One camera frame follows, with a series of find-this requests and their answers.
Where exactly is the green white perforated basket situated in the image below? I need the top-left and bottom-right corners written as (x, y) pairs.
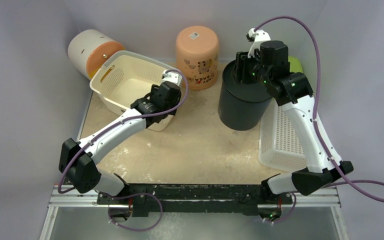
top-left (258, 100), bottom-right (306, 172)

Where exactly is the green plastic tub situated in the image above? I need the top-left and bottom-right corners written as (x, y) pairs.
top-left (288, 56), bottom-right (304, 73)

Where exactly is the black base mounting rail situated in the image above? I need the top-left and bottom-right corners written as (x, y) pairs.
top-left (97, 183), bottom-right (293, 218)

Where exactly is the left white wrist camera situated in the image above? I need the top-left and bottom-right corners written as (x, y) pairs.
top-left (161, 70), bottom-right (183, 86)

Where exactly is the cream plastic storage basket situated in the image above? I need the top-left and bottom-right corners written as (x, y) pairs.
top-left (89, 50), bottom-right (173, 116)

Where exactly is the large orange plastic bucket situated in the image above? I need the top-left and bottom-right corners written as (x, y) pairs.
top-left (175, 25), bottom-right (220, 91)

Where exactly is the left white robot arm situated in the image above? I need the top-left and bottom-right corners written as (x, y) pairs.
top-left (58, 81), bottom-right (184, 205)

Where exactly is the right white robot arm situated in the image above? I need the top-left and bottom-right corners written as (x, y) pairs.
top-left (232, 40), bottom-right (354, 204)

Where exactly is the aluminium table frame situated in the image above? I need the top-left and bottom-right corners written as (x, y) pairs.
top-left (40, 86), bottom-right (348, 240)

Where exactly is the tall black cylindrical bin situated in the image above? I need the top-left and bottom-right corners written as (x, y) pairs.
top-left (218, 60), bottom-right (273, 131)

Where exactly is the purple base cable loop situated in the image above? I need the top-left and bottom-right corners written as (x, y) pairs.
top-left (107, 192), bottom-right (164, 232)

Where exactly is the white orange cylindrical container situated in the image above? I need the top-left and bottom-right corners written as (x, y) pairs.
top-left (67, 29), bottom-right (126, 80)

